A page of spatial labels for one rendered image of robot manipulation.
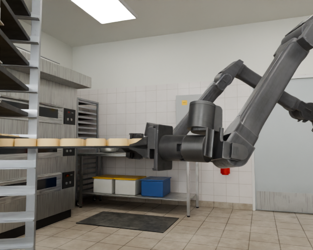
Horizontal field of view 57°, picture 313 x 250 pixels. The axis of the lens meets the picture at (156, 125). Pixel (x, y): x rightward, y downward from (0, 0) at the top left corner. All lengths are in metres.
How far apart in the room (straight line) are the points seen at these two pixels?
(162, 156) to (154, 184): 3.87
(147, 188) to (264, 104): 3.94
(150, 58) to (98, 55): 1.10
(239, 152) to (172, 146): 0.14
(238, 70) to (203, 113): 0.67
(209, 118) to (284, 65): 0.25
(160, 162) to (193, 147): 0.09
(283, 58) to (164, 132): 0.34
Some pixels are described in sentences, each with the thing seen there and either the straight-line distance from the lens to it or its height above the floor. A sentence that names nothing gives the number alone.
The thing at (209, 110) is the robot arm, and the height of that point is 1.10.
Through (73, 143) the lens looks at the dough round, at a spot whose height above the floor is 1.03.
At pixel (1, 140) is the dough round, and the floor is 1.04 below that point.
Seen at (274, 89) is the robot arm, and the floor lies 1.16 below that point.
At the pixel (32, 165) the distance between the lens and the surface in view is 1.13.
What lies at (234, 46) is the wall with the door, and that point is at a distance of 5.11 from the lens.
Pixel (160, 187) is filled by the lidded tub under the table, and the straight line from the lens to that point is 4.48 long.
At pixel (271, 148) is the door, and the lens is 4.87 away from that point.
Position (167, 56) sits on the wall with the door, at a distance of 5.30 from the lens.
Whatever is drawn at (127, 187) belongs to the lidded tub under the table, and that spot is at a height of 0.35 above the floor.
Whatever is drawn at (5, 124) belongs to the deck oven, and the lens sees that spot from 3.44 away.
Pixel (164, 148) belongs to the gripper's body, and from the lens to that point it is 0.62.
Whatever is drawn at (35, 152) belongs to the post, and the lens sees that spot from 1.13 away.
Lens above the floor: 1.03
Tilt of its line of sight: 4 degrees up
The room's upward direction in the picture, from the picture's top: straight up
